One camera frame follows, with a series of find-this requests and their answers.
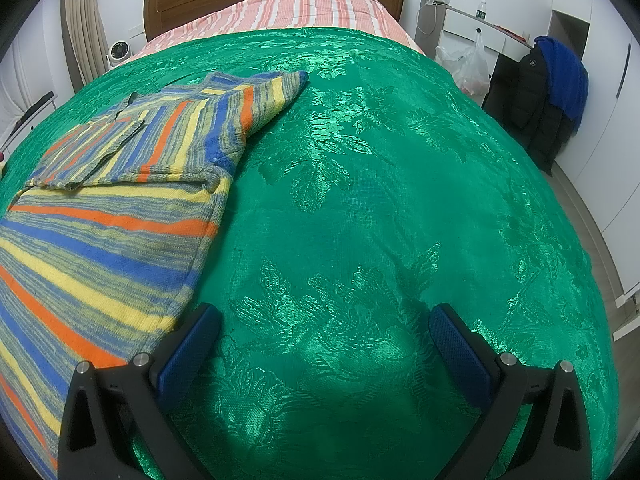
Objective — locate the small white fan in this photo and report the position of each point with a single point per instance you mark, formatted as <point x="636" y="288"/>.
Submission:
<point x="118" y="52"/>

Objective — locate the black padded jacket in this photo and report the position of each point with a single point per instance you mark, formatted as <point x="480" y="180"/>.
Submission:
<point x="535" y="100"/>

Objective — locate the green floral blanket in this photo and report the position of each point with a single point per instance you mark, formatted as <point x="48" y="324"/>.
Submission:
<point x="375" y="185"/>

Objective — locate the striped knit sweater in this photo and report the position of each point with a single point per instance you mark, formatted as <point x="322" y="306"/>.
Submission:
<point x="100" y="240"/>

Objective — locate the beige curtain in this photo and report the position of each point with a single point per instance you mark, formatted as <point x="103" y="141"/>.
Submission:
<point x="85" y="20"/>

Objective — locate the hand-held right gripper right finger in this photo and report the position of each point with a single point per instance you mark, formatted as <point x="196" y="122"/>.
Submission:
<point x="460" y="355"/>

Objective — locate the pink striped bed sheet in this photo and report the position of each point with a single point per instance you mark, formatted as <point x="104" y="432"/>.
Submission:
<point x="300" y="10"/>

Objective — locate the blue knit cloth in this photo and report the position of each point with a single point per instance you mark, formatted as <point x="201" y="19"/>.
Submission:
<point x="565" y="75"/>

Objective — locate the white desk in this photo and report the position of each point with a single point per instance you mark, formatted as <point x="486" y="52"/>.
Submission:
<point x="465" y="25"/>

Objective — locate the red flat item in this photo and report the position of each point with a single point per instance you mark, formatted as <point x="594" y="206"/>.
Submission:
<point x="512" y="33"/>

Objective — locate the clear plastic bag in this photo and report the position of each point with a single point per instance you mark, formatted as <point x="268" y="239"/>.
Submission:
<point x="467" y="67"/>

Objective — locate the white wardrobe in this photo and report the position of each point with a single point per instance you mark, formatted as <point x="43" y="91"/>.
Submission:
<point x="610" y="135"/>

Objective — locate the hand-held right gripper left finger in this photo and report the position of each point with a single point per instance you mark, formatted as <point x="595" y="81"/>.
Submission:
<point x="192" y="350"/>

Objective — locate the clear water bottle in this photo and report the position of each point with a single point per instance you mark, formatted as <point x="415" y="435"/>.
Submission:
<point x="481" y="11"/>

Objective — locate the white sheer curtain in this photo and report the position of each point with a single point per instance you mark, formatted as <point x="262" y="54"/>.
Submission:
<point x="35" y="60"/>

